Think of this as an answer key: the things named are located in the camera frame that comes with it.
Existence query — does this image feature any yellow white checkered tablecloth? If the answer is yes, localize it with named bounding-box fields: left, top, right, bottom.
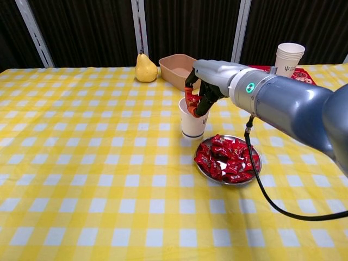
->
left=0, top=64, right=348, bottom=261

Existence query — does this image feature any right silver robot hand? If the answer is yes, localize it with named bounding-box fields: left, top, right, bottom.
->
left=184, top=59, right=245, bottom=118

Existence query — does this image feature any brown paper food box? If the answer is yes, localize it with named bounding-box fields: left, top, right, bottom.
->
left=158, top=53, right=202, bottom=92

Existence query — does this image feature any white paper cup stack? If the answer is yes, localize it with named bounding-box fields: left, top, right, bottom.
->
left=272, top=42, right=306, bottom=79

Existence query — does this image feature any single white paper cup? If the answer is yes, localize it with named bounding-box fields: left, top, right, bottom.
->
left=178, top=96, right=210, bottom=139

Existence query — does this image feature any yellow pear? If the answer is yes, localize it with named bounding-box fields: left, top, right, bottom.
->
left=135, top=53, right=159, bottom=83

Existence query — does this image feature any red spiral notebook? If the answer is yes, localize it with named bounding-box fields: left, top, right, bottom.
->
left=246, top=64, right=319, bottom=85

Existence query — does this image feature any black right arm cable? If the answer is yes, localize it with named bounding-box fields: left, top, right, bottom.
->
left=244, top=114, right=348, bottom=221

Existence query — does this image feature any black pleated curtain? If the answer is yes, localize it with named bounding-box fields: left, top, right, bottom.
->
left=0, top=0, right=348, bottom=69

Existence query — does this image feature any round steel plate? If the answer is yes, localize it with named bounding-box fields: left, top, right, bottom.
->
left=193, top=134, right=262, bottom=185

